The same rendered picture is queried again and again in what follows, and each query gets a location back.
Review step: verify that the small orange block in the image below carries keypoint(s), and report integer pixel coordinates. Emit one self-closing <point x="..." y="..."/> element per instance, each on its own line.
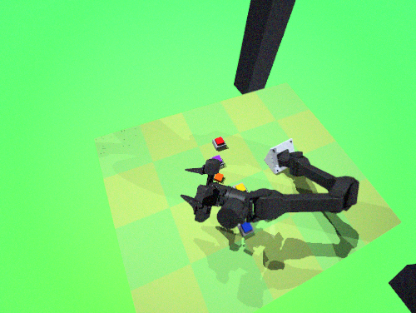
<point x="218" y="177"/>

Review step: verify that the yellow button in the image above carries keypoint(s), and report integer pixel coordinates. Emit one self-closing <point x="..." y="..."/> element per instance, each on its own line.
<point x="240" y="186"/>

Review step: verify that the blue button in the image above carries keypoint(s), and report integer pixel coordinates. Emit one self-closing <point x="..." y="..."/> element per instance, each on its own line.
<point x="246" y="228"/>

